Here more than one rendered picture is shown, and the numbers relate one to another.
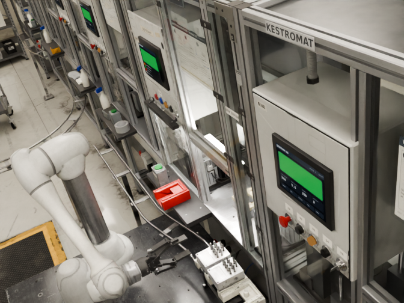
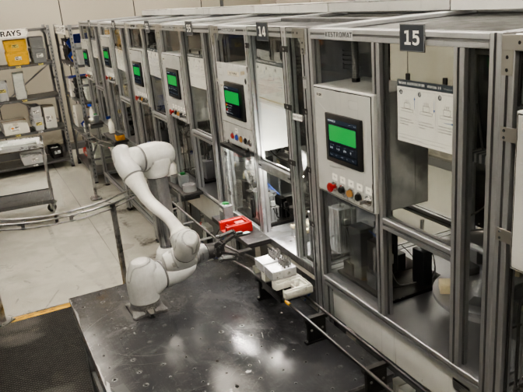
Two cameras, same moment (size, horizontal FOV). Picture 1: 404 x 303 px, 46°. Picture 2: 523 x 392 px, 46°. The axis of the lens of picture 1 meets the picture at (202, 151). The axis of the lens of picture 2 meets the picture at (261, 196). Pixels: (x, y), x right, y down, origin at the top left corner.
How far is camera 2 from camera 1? 134 cm
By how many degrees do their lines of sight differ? 15
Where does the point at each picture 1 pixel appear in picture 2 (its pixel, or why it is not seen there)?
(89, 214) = not seen: hidden behind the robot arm
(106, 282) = (185, 235)
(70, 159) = (159, 159)
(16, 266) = (56, 328)
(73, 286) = (142, 277)
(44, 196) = (136, 180)
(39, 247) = not seen: hidden behind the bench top
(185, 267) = (241, 288)
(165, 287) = (222, 299)
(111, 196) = not seen: hidden behind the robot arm
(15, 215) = (55, 290)
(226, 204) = (285, 234)
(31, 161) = (130, 152)
